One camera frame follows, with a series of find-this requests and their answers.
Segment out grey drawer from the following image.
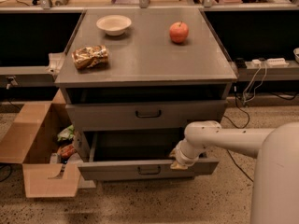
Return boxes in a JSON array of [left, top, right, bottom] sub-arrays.
[[66, 100, 227, 132], [78, 128, 219, 181]]

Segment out red apple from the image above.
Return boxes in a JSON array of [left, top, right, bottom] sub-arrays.
[[169, 21, 189, 44]]

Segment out grey drawer cabinet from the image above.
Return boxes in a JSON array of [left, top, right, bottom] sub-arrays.
[[54, 7, 238, 183]]

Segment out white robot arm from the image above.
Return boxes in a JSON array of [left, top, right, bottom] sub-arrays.
[[170, 120, 299, 224]]

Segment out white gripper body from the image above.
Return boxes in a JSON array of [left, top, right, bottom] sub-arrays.
[[175, 140, 205, 168]]

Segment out golden snack bag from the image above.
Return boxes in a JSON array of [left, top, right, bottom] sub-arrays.
[[71, 45, 109, 70]]

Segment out white power strip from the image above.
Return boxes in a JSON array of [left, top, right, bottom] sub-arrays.
[[266, 58, 289, 67]]

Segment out grey top drawer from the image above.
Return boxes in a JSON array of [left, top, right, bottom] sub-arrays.
[[66, 100, 227, 132]]

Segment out white bowl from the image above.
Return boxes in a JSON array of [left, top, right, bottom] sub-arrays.
[[96, 15, 132, 36]]

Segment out open cardboard box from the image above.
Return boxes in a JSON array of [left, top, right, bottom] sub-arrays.
[[0, 91, 80, 198]]

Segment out black floor cable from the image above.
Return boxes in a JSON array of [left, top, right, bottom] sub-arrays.
[[222, 93, 255, 183]]

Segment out green snack bag in box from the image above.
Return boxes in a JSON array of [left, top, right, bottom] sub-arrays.
[[57, 125, 75, 142]]

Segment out red snack bag in box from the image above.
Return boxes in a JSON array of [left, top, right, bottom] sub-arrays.
[[60, 145, 77, 159]]

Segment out white cables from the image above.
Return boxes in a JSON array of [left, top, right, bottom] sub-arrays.
[[242, 63, 269, 105]]

